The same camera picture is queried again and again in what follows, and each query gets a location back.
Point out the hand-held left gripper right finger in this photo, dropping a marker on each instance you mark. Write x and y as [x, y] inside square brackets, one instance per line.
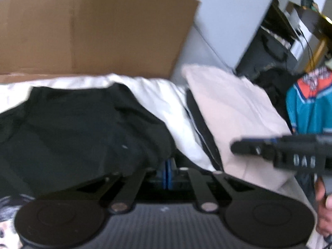
[170, 172]

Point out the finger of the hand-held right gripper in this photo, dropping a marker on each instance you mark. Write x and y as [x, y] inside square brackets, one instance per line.
[254, 146]

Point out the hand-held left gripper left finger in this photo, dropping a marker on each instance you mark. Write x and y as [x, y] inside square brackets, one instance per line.
[163, 171]

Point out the black cartoon print t-shirt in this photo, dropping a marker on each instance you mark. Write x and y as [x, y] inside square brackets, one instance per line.
[77, 134]

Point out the pile of black clothes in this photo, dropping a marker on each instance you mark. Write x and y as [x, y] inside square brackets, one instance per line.
[280, 83]

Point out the person's right hand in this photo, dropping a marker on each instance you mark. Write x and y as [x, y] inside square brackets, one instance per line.
[324, 212]

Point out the teal jersey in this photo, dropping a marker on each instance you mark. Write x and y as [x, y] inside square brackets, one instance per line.
[306, 114]

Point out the beige folded shirt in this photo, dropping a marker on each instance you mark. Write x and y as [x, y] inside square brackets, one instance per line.
[233, 109]

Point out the black fabric strip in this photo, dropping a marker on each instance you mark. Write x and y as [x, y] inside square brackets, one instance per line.
[205, 134]

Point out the dark desk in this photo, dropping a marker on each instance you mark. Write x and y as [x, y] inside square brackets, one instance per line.
[311, 18]

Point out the brown flattened cardboard box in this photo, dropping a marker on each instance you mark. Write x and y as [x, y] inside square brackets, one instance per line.
[90, 31]

